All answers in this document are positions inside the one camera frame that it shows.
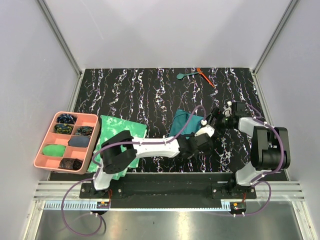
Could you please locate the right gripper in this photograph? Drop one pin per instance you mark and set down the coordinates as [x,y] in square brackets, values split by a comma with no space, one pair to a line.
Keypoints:
[217,113]

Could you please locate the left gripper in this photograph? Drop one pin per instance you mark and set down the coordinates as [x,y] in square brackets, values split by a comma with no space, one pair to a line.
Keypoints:
[195,155]

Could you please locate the teal satin napkin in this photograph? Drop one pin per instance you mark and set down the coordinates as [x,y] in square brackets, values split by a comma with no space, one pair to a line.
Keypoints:
[180,119]

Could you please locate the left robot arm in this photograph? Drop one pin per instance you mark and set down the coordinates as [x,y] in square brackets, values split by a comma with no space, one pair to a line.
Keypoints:
[119,151]

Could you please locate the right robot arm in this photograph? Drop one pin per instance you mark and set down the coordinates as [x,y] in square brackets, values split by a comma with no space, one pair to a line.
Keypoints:
[270,148]

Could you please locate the orange plastic fork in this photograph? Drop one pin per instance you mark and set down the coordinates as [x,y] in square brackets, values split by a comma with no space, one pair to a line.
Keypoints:
[205,77]

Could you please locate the teal plastic spoon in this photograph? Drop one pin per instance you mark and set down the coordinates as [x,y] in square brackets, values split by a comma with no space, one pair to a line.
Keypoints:
[180,76]

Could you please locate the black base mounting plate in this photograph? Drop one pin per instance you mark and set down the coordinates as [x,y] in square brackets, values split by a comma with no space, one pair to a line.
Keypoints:
[173,184]

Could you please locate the black marble pattern mat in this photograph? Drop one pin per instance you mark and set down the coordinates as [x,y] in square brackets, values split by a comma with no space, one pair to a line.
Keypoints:
[151,96]

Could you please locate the green tie-dye cloth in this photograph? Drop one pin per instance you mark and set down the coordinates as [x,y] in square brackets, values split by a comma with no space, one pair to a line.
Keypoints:
[110,126]

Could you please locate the dark blue rolled cloth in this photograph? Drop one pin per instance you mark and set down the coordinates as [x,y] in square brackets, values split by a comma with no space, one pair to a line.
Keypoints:
[79,141]

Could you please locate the brown patterned rolled cloth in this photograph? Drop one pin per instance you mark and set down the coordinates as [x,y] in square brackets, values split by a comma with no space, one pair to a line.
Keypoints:
[72,164]

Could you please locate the pink compartment tray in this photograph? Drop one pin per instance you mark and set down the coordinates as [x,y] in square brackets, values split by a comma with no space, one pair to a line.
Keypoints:
[86,125]

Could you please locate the blue patterned rolled cloth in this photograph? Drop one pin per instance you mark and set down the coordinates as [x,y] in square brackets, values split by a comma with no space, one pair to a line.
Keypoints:
[66,118]

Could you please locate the green rolled cloth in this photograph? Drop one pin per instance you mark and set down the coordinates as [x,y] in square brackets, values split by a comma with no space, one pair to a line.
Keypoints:
[54,150]

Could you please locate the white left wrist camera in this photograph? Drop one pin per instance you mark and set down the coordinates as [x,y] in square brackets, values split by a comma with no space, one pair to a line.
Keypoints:
[205,129]

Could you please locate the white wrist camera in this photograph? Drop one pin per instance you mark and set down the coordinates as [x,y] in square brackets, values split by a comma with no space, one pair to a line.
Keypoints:
[227,110]
[205,129]

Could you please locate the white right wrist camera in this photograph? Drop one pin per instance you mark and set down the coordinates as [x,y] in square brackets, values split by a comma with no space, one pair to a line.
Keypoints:
[227,110]

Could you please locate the aluminium front rail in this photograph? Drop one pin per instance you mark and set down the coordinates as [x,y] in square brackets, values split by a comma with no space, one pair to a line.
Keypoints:
[61,195]

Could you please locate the right aluminium frame post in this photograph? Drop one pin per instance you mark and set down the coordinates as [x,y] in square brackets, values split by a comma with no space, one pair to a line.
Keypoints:
[292,5]

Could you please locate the aluminium frame post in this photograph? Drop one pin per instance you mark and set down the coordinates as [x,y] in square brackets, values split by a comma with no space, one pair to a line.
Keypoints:
[292,5]
[44,8]

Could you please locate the left aluminium frame post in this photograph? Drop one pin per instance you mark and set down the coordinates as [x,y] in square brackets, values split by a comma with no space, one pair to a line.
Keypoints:
[44,8]

